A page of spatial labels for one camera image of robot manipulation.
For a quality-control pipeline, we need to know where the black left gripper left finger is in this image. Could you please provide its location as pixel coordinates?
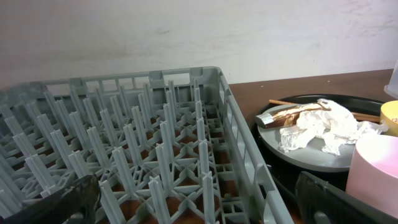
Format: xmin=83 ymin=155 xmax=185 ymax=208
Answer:
xmin=1 ymin=174 xmax=100 ymax=224

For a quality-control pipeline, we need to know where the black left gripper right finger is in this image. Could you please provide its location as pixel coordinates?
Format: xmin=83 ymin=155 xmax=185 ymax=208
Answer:
xmin=295 ymin=172 xmax=397 ymax=224

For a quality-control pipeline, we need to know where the pink cup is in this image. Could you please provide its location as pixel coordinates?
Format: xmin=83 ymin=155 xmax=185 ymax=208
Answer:
xmin=346 ymin=134 xmax=397 ymax=218

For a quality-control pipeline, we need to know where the white paper napkin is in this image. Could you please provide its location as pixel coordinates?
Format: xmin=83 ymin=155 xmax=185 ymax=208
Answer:
xmin=279 ymin=98 xmax=389 ymax=156

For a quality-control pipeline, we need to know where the brown foil wrapper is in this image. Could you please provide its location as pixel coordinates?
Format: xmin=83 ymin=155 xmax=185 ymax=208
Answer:
xmin=254 ymin=103 xmax=330 ymax=129

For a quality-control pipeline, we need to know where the yellow bowl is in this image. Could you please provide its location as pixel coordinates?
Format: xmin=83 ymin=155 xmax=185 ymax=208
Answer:
xmin=380 ymin=100 xmax=398 ymax=137

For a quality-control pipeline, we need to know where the grey plastic dishwasher rack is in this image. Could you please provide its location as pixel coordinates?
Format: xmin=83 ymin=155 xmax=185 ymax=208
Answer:
xmin=1 ymin=67 xmax=292 ymax=223

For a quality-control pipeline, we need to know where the round black tray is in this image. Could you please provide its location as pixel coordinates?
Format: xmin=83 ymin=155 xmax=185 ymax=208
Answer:
xmin=251 ymin=93 xmax=389 ymax=215

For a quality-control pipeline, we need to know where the grey round plate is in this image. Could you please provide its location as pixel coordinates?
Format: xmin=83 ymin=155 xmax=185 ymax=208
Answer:
xmin=255 ymin=99 xmax=358 ymax=172

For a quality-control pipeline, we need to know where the clear plastic bin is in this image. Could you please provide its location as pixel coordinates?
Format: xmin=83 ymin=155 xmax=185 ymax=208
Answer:
xmin=384 ymin=61 xmax=398 ymax=99

